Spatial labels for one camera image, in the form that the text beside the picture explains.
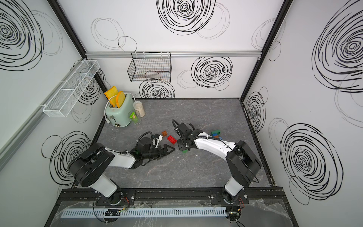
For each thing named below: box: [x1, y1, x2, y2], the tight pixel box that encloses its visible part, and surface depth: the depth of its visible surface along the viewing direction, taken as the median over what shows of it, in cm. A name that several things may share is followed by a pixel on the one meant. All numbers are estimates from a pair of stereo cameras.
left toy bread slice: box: [103, 86, 119, 108], surface depth 95 cm
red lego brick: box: [167, 135, 178, 145], surface depth 96 cm
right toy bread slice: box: [115, 90, 126, 109], surface depth 93 cm
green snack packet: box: [129, 111, 139, 123], surface depth 104 cm
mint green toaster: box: [104, 93, 135, 128], surface depth 97 cm
